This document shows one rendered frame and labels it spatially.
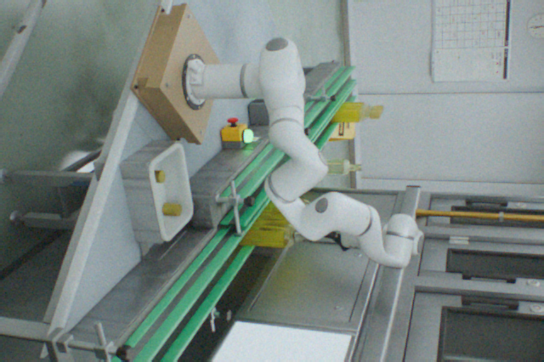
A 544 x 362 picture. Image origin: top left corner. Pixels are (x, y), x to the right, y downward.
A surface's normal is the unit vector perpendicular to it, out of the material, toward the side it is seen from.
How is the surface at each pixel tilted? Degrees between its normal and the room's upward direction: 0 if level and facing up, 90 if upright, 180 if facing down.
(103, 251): 0
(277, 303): 90
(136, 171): 90
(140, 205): 90
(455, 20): 90
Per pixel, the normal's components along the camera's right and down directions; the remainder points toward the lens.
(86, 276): 0.94, 0.04
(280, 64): -0.10, -0.65
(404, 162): -0.32, 0.39
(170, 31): -0.28, -0.46
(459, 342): -0.10, -0.92
